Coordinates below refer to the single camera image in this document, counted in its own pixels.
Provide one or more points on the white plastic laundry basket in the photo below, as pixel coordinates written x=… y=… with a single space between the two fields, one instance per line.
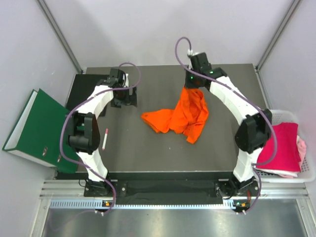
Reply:
x=308 y=171

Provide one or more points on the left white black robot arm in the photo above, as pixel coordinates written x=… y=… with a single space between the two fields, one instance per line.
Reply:
x=82 y=131

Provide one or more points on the magenta t shirt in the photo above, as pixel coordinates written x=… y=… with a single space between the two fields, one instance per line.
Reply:
x=287 y=157

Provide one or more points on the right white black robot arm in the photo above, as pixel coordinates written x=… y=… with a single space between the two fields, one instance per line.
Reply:
x=254 y=124

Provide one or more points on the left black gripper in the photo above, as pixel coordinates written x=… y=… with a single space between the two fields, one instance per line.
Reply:
x=130 y=99

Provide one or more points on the grey slotted cable duct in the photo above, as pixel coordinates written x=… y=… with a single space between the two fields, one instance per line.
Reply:
x=102 y=204

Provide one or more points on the black notebook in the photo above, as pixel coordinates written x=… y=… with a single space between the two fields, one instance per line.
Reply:
x=82 y=87

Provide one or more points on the light pink t shirt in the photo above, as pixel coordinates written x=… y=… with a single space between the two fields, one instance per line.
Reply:
x=302 y=148

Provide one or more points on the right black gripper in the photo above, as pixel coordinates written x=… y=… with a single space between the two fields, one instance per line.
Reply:
x=188 y=84

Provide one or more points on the orange t shirt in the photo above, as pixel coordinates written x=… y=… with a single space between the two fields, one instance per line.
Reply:
x=188 y=117

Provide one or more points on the green ring binder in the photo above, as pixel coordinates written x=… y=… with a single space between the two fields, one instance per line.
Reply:
x=36 y=133

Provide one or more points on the pink white marker pen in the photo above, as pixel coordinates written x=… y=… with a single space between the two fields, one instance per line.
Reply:
x=105 y=139

